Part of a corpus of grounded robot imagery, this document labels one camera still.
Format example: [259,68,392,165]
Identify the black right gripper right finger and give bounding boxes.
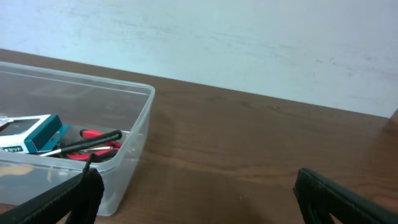
[293,168,397,224]

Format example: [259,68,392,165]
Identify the red handled pliers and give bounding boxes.
[65,129,122,162]

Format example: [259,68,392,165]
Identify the clear plastic container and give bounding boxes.
[1,62,155,216]

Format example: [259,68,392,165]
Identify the blue white screwdriver box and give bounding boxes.
[1,114,70,154]

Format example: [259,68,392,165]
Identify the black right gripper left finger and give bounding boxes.
[1,154,104,224]

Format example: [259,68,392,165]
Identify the small black-handled hammer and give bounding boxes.
[40,130,123,157]

